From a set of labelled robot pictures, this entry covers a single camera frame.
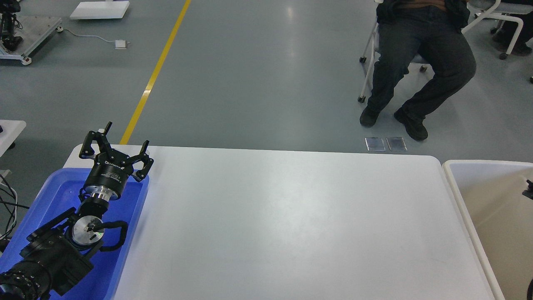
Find seated person in dark clothes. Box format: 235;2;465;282
359;0;476;141

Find white flat board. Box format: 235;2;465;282
69;0;130;20

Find beige plastic bin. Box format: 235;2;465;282
442;160;533;300

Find left metal floor plate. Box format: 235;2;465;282
365;137;386;152

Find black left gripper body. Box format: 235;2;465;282
82;152;133;201

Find blue plastic bin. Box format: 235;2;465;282
1;168;149;300

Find white side table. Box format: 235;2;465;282
0;120;27;156

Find metal floor plate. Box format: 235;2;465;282
365;137;386;152
386;137;407;152

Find white power adapter with cable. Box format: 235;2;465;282
63;27;129;50

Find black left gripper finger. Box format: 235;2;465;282
79;122;112;160
126;140;154;182

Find black cables at left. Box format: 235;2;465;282
0;173;30;242

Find metal cart platform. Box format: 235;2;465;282
0;16;63;66

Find white office chair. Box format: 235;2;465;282
461;0;533;60
357;22;429;103

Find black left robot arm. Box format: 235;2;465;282
1;122;154;300

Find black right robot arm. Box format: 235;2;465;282
522;179;533;200

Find right metal floor plate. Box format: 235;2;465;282
386;137;407;152

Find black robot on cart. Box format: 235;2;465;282
0;0;23;52

